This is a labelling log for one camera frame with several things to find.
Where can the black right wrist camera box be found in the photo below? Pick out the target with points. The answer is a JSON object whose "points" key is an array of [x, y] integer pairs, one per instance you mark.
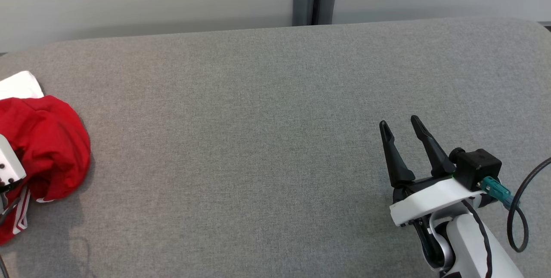
{"points": [[478, 166]]}

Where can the red shorts with white trim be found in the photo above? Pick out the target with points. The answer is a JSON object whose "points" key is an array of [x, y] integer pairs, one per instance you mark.
{"points": [[51, 140]]}

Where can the red basketball jersey white sleeves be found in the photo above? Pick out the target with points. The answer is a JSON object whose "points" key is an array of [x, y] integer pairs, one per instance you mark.
{"points": [[19, 84]]}

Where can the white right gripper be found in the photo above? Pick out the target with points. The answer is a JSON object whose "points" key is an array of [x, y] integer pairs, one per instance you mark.
{"points": [[422, 202]]}

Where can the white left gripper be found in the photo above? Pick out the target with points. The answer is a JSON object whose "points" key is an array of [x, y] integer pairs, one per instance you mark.
{"points": [[8, 164]]}

